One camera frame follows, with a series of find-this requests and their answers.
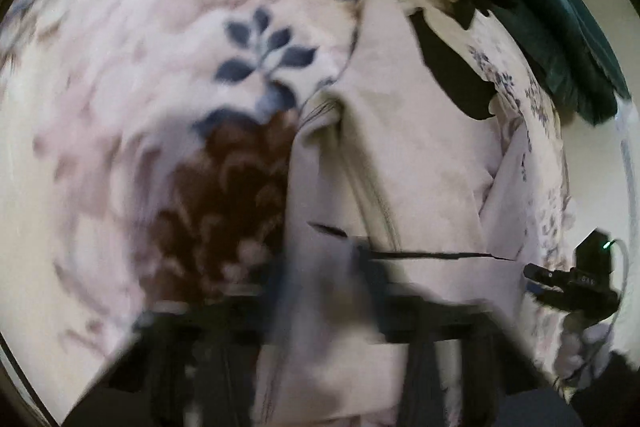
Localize beige small garment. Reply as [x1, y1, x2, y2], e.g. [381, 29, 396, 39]
[252, 0, 566, 427]

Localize black small garment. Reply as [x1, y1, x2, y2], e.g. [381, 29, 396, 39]
[408, 9, 497, 121]

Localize floral fleece blanket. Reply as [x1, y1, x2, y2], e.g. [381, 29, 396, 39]
[0, 0, 626, 427]

